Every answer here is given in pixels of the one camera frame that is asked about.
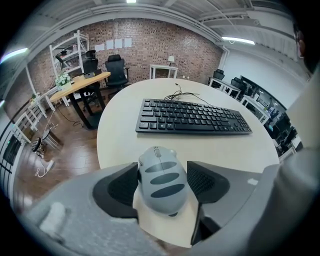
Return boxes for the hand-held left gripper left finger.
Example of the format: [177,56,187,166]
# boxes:
[22,161,166,256]

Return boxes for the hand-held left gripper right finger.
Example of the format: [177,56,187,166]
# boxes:
[186,160,264,247]

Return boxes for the gray striped mouse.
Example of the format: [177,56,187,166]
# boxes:
[137,145,189,217]

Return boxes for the black keyboard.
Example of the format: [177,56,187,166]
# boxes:
[134,98,254,136]

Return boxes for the white power strip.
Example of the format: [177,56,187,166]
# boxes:
[35,159,56,179]

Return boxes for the black round stool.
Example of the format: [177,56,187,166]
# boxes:
[31,137,49,159]

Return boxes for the person's gray shirt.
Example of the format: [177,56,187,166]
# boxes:
[246,70,320,256]

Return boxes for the white office desk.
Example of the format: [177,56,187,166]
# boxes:
[240,94,271,126]
[208,77,242,100]

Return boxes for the black office chair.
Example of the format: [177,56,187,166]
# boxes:
[81,49,100,76]
[212,68,225,87]
[104,54,131,90]
[229,77,248,99]

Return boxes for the white slatted bench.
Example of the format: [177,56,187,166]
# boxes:
[10,91,56,145]

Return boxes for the white side table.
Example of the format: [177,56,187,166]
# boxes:
[149,64,179,81]

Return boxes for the round wooden desk black legs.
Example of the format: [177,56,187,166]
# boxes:
[49,71,112,131]

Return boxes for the white flower plant pot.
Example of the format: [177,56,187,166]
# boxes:
[54,71,73,92]

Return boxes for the black box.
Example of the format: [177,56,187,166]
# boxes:
[83,69,103,81]

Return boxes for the ceiling tube light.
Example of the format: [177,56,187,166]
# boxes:
[221,36,256,46]

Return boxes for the white metal shelf rack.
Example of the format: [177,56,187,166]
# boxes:
[48,29,90,76]

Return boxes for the person's head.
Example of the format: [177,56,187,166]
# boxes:
[291,21,320,74]

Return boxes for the black keyboard cable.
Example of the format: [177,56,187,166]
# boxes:
[163,82,214,106]

